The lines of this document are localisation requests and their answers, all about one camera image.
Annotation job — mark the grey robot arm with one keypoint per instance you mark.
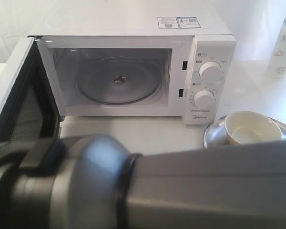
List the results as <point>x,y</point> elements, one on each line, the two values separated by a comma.
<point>94,182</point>

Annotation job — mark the white microwave oven body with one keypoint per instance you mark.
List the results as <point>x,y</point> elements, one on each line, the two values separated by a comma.
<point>70,37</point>

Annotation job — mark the white microwave door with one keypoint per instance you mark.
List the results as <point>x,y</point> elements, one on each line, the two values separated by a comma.
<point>28,110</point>

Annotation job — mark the round steel tray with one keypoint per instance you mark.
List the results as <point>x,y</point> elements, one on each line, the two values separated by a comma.
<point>215,134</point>

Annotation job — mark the white printed bottle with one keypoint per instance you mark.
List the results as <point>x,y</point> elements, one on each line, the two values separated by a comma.
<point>277,63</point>

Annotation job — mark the lower white control knob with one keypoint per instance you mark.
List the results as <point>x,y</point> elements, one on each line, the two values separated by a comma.
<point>204,99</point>

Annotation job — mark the glass microwave turntable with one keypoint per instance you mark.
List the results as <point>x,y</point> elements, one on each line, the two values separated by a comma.
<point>119,80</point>

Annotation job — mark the white control knob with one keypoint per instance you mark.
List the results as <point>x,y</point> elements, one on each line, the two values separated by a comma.
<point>204,99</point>
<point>210,72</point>

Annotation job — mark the white warning label sticker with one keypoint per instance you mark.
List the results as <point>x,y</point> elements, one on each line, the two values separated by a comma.
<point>188,22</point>

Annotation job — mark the cream ceramic bowl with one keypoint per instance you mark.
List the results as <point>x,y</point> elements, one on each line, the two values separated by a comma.
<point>247,127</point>

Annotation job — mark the upper white control knob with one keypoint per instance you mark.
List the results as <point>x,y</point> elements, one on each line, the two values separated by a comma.
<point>210,72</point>

